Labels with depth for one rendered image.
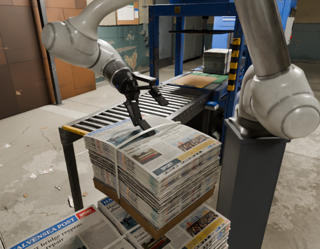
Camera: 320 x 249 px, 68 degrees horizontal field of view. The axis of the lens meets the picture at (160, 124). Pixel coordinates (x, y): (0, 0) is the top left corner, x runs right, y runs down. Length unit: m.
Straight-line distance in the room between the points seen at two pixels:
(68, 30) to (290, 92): 0.65
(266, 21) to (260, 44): 0.06
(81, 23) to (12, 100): 3.72
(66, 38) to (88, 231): 0.58
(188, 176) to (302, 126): 0.35
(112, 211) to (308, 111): 0.67
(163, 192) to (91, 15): 0.54
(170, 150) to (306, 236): 1.60
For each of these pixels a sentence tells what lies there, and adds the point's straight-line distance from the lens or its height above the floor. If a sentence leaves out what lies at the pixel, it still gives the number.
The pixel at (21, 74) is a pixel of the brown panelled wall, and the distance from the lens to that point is 4.47.
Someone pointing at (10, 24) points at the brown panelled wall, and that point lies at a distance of 4.41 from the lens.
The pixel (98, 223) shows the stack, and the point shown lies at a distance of 0.84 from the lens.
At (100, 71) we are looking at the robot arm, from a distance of 0.89.
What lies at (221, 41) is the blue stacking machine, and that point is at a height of 1.05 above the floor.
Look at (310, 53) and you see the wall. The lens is 9.70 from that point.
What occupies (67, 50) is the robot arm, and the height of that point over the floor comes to 1.34.
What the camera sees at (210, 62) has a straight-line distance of 3.13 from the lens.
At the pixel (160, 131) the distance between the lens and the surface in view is 0.82.
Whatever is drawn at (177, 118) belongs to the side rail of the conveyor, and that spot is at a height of 0.78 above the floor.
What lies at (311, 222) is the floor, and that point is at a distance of 2.29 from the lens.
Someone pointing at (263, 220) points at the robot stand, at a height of 0.57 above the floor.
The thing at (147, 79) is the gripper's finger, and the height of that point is 1.26.
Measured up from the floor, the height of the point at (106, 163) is 0.99.
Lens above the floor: 1.42
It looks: 24 degrees down
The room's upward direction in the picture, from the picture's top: straight up
